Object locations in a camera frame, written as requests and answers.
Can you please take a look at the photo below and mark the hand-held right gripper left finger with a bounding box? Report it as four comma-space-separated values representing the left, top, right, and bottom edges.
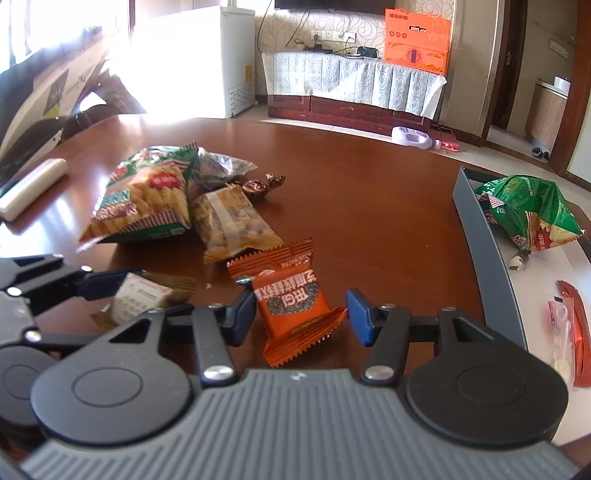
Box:
108, 288, 257, 389

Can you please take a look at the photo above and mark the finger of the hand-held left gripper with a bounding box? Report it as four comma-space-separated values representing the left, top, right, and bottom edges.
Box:
23, 299, 140, 357
0, 253, 131, 301

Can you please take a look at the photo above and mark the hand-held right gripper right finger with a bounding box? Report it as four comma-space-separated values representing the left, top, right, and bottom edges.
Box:
346, 288, 484, 388

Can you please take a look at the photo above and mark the small gold packet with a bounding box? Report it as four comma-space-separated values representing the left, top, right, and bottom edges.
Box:
91, 272, 198, 327

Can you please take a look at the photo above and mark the orange snack packet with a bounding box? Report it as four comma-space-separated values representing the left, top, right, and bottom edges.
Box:
226, 239, 349, 368

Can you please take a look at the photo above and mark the green prawn cracker bag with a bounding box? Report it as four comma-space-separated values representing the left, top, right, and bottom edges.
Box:
474, 175, 584, 253
78, 145, 200, 246

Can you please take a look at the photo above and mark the tan peanut packet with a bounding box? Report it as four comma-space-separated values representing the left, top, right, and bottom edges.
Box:
191, 184, 284, 265

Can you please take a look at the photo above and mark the grey shallow cardboard box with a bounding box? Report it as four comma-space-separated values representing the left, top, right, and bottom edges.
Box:
452, 166, 591, 446

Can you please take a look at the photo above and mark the silver snack packet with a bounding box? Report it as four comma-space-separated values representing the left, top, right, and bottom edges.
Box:
189, 147, 258, 190

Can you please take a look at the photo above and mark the clear packet with white spoon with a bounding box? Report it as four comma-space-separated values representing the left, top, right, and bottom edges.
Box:
548, 299, 576, 385

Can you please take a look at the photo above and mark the red stick packet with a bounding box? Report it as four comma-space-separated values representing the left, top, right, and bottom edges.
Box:
556, 280, 591, 389

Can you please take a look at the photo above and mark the white roll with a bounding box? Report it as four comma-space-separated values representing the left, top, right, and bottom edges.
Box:
0, 158, 69, 220

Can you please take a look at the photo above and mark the wooden chair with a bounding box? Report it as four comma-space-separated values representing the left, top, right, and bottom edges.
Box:
59, 73, 149, 140

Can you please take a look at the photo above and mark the purple bottle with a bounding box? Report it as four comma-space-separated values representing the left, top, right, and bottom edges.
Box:
391, 126, 442, 151

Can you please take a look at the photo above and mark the black and white bag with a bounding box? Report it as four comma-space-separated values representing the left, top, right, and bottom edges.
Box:
0, 43, 112, 195

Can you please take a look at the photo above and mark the red slipper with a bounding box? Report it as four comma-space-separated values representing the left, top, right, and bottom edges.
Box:
429, 125, 462, 153

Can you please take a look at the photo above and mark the wooden cabinet with cloth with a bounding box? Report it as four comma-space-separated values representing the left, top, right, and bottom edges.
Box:
262, 50, 448, 117

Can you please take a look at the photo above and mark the white chest freezer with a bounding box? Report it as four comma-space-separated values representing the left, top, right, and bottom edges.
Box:
133, 5, 256, 120

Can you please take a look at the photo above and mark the kitchen cabinet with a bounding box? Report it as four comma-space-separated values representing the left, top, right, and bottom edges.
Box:
526, 80, 569, 149

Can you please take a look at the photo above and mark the orange cardboard box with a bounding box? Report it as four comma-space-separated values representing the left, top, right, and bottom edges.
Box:
383, 8, 452, 76

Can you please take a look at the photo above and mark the dark wooden door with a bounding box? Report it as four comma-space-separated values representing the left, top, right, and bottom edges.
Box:
491, 0, 527, 131

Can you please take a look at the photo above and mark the black television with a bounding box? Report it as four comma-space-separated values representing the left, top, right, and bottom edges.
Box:
274, 0, 385, 13

